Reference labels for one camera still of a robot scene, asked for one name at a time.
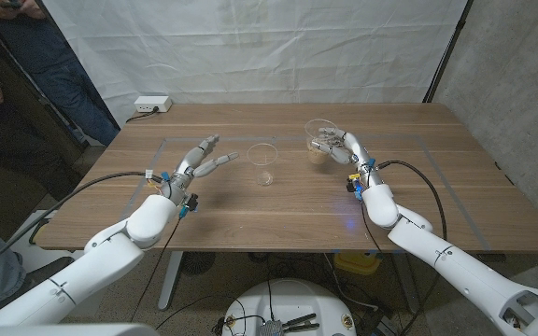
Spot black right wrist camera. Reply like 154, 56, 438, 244
346, 172, 366, 202

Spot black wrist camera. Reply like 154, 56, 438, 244
178, 192, 200, 219
346, 172, 366, 202

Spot grey tape outline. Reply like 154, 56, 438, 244
105, 134, 492, 251

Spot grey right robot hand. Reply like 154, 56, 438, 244
309, 126, 385, 190

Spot small grey box on base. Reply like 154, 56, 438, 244
260, 319, 285, 336

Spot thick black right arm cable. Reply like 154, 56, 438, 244
375, 159, 448, 336

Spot white backdrop sheet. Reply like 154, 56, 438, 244
42, 0, 470, 127

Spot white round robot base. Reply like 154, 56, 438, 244
221, 278, 358, 336

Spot seated person in dark trousers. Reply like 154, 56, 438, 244
0, 44, 88, 220

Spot white floor board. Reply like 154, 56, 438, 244
6, 208, 88, 300

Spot black cable on base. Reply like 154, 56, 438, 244
265, 260, 276, 323

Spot grey table leg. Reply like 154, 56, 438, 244
392, 254, 423, 315

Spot black clips on base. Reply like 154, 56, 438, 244
281, 313, 320, 333

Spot standing person in blue jeans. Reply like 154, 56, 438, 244
0, 0, 121, 147

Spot yellow box under table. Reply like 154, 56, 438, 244
333, 250, 382, 275

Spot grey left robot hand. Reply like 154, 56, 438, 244
159, 133, 240, 206

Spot white table leg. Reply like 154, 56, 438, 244
157, 251, 184, 310

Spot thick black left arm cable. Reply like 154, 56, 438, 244
0, 170, 163, 281

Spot brown sugar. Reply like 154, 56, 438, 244
306, 142, 331, 165

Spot clear plastic cup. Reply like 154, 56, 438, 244
246, 142, 279, 187
304, 119, 340, 165

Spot white robot torso edge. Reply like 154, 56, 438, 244
0, 322, 161, 336

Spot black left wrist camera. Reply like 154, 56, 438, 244
178, 192, 200, 219

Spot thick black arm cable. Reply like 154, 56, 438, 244
375, 159, 448, 336
0, 170, 163, 281

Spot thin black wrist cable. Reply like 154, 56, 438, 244
128, 217, 184, 324
360, 200, 413, 309

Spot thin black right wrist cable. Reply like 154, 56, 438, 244
360, 200, 413, 309

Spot white power strip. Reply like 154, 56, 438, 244
134, 95, 173, 114

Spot black round floor fan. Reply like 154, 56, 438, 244
179, 251, 217, 276

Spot thin black left wrist cable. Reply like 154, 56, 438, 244
128, 217, 184, 324

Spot black power strip cord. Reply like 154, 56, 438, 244
125, 107, 161, 124

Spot black backdrop stand pole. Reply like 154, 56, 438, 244
420, 0, 476, 105

